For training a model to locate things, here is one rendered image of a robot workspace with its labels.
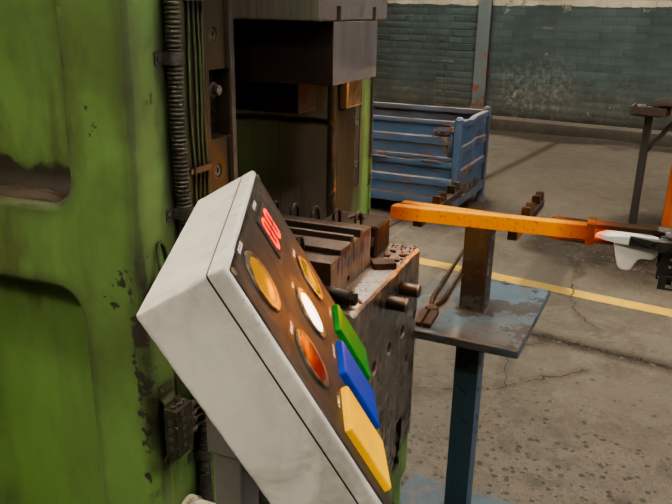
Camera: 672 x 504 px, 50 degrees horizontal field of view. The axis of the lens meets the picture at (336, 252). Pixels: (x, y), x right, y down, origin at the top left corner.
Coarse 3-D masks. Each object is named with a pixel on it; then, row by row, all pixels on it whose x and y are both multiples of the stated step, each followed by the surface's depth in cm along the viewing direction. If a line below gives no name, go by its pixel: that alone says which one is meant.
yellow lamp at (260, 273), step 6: (252, 258) 60; (252, 264) 59; (258, 264) 61; (258, 270) 60; (264, 270) 62; (258, 276) 59; (264, 276) 61; (264, 282) 60; (270, 282) 62; (264, 288) 59; (270, 288) 60; (270, 294) 60; (276, 294) 62; (276, 300) 61
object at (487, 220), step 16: (400, 208) 123; (416, 208) 123; (432, 208) 123; (448, 208) 123; (448, 224) 121; (464, 224) 120; (480, 224) 119; (496, 224) 118; (512, 224) 117; (528, 224) 116; (544, 224) 115; (560, 224) 114; (576, 224) 113; (592, 224) 111; (608, 224) 112; (624, 224) 112; (592, 240) 112
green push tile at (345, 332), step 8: (336, 304) 87; (336, 312) 85; (336, 320) 83; (344, 320) 85; (336, 328) 81; (344, 328) 82; (352, 328) 88; (344, 336) 81; (352, 336) 85; (352, 344) 82; (360, 344) 87; (352, 352) 81; (360, 352) 84; (360, 360) 82; (360, 368) 82; (368, 368) 84; (368, 376) 82
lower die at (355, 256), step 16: (320, 224) 134; (336, 224) 137; (352, 224) 137; (304, 240) 128; (320, 240) 128; (336, 240) 128; (352, 240) 128; (368, 240) 136; (320, 256) 123; (336, 256) 123; (352, 256) 129; (368, 256) 137; (320, 272) 120; (336, 272) 122; (352, 272) 130
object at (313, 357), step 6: (306, 342) 63; (306, 348) 62; (312, 348) 64; (306, 354) 61; (312, 354) 63; (312, 360) 62; (318, 360) 64; (312, 366) 61; (318, 366) 62; (318, 372) 62; (324, 372) 64; (324, 378) 63
